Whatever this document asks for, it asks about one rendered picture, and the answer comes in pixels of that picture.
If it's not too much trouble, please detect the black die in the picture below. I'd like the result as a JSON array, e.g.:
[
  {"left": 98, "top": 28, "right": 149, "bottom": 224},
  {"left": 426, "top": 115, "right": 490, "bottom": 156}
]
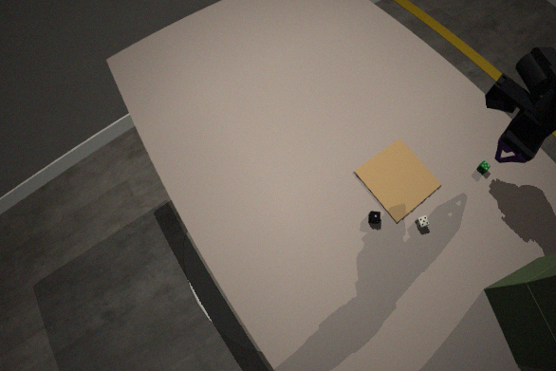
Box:
[{"left": 368, "top": 211, "right": 380, "bottom": 224}]

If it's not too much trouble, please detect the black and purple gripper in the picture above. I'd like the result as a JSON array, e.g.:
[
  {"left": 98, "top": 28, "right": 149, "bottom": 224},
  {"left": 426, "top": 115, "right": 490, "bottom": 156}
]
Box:
[{"left": 495, "top": 104, "right": 556, "bottom": 163}]

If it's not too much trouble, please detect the tan mat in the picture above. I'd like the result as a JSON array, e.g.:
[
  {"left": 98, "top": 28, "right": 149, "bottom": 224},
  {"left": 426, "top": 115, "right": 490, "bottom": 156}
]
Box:
[{"left": 354, "top": 139, "right": 441, "bottom": 223}]

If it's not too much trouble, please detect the green die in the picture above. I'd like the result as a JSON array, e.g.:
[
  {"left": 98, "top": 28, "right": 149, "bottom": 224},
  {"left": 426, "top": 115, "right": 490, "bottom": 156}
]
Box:
[{"left": 476, "top": 160, "right": 491, "bottom": 175}]

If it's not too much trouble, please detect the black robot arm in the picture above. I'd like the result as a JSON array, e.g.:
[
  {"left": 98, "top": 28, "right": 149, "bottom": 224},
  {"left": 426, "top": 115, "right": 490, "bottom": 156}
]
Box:
[{"left": 485, "top": 47, "right": 556, "bottom": 140}]

